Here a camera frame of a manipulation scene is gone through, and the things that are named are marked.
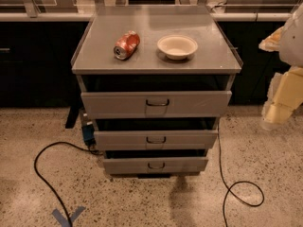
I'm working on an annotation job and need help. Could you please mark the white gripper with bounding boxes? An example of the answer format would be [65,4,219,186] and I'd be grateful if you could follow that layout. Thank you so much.
[260,66,303,131]

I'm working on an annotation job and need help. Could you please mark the grey bottom drawer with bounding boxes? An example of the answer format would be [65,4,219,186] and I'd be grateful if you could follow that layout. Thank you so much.
[103,157,208,175]

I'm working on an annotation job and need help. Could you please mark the grey drawer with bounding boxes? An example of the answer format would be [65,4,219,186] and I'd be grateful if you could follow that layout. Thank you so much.
[81,91,231,119]
[94,130,217,150]
[103,157,208,175]

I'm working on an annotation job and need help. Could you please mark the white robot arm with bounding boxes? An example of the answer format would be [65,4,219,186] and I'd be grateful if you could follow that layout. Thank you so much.
[258,4,303,131]

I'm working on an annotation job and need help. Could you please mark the grey middle drawer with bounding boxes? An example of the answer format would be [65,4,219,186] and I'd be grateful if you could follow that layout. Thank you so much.
[94,130,217,150]

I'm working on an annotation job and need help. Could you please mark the grey top drawer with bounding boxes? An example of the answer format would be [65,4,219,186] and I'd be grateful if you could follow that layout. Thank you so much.
[81,91,231,119]

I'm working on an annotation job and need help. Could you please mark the grey drawer cabinet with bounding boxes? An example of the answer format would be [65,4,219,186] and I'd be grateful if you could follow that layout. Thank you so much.
[71,5,244,179]

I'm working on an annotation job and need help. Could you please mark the white paper bowl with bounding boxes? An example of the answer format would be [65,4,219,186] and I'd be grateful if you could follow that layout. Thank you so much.
[157,35,198,61]

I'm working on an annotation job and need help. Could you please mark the crushed red soda can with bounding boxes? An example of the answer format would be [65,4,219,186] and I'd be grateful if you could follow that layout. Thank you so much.
[114,30,140,60]

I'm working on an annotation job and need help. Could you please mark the blue power adapter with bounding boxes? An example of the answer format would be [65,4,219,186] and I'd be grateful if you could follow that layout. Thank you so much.
[81,124,96,147]

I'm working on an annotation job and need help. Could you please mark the blue tape cross mark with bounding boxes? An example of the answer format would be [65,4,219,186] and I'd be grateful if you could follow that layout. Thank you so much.
[52,206,85,227]

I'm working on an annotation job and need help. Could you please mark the black cable right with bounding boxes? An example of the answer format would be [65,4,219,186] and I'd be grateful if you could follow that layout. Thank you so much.
[216,123,265,227]

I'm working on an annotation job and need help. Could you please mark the black cable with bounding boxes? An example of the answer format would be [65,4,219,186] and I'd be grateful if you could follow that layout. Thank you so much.
[216,123,265,227]
[33,141,104,227]

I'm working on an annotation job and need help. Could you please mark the black cable left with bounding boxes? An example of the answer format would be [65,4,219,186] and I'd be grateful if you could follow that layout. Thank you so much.
[33,141,104,227]

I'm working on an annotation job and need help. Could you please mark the dark lower wall cabinets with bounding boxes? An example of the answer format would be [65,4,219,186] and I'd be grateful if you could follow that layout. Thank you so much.
[0,22,290,107]

